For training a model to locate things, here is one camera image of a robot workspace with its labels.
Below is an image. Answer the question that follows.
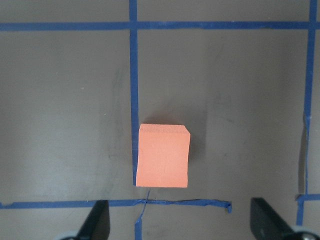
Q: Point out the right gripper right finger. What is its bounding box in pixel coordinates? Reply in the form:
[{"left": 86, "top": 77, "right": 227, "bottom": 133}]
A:
[{"left": 250, "top": 197, "right": 300, "bottom": 240}]

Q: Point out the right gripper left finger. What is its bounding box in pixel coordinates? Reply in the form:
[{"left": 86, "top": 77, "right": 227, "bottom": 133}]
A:
[{"left": 75, "top": 200, "right": 110, "bottom": 240}]

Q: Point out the orange foam cube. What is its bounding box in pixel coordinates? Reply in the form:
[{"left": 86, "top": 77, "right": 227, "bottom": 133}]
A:
[{"left": 135, "top": 123, "right": 191, "bottom": 188}]

